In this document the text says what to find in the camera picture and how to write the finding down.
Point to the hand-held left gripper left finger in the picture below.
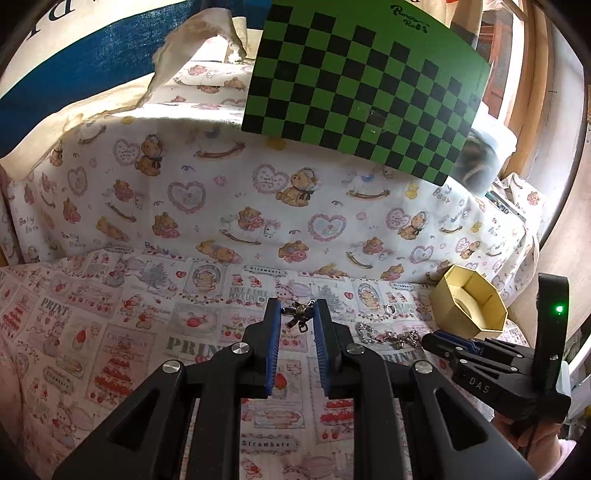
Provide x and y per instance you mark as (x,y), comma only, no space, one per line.
(273,350)

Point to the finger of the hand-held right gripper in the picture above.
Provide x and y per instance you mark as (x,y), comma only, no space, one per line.
(455,340)
(441,348)

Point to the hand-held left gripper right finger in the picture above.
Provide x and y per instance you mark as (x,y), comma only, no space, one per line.
(322,350)

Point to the yellow octagonal paper box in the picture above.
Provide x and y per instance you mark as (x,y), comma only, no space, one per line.
(450,304)

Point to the silver charm pendant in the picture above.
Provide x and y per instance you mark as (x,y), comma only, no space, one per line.
(300,314)

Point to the person's right hand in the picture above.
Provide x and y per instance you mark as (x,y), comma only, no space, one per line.
(545,443)

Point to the small grey case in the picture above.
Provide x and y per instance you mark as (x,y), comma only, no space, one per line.
(505,205)

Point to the bear print cloth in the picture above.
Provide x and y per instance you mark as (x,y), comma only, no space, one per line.
(207,207)

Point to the strawberry print cloth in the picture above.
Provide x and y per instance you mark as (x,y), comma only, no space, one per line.
(92,346)

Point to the translucent plastic bucket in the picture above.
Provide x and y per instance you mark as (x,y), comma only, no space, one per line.
(485,157)

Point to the green black checkerboard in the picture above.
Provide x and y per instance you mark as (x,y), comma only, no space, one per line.
(360,83)

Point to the striped printed curtain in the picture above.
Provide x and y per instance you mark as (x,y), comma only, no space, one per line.
(115,46)

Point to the wooden window frame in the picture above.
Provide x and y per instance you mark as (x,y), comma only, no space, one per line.
(531,92)

